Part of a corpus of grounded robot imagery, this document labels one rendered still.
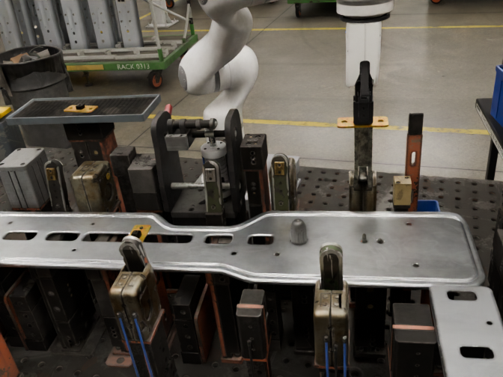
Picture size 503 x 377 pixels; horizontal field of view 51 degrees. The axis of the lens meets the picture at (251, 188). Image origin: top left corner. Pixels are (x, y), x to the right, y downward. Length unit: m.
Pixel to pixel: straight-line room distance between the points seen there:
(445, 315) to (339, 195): 0.92
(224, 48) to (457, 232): 0.71
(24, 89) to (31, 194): 2.71
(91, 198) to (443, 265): 0.77
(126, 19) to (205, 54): 4.11
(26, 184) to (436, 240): 0.91
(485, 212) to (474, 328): 0.86
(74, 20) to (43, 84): 1.87
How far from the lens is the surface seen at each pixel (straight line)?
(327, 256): 0.83
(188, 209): 1.25
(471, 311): 0.92
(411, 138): 1.10
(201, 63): 1.44
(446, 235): 1.07
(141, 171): 1.23
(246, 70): 1.52
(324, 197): 1.74
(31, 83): 4.00
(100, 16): 5.63
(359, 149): 1.10
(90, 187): 1.25
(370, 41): 0.82
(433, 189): 1.80
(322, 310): 0.83
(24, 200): 1.36
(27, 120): 1.43
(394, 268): 0.98
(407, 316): 0.92
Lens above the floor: 1.62
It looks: 30 degrees down
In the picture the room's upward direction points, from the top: 6 degrees counter-clockwise
